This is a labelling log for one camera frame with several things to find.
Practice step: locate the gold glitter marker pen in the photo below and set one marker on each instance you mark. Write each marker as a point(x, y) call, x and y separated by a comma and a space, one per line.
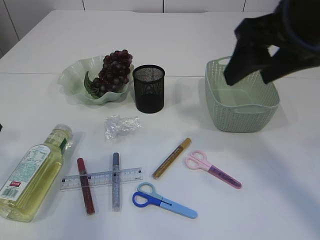
point(171, 158)

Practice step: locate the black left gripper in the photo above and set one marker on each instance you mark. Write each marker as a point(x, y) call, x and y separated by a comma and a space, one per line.
point(289, 37)

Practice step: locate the purple artificial grape bunch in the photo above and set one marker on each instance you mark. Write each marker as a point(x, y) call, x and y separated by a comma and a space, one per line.
point(113, 76)

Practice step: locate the red glitter marker pen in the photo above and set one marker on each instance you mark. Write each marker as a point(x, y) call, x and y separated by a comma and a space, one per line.
point(86, 192)

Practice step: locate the yellow oil bottle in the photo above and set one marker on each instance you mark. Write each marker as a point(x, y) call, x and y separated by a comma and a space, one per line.
point(27, 186)

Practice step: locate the black mesh pen holder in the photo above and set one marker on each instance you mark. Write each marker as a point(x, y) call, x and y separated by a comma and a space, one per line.
point(149, 88)

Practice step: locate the pink capped scissors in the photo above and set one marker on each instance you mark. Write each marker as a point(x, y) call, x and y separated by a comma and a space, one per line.
point(198, 160)

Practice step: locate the blue capped scissors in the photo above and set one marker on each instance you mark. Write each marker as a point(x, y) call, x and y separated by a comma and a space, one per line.
point(153, 198)

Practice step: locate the silver glitter marker pen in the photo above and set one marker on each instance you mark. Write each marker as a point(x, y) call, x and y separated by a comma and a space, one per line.
point(115, 185)

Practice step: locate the green woven plastic basket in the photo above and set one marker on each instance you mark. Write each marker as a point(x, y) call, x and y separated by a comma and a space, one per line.
point(245, 107)

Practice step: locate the clear plastic sheet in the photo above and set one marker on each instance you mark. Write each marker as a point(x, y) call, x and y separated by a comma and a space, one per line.
point(116, 128)

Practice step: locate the clear plastic ruler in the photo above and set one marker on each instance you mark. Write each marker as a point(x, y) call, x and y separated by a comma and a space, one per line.
point(105, 178)

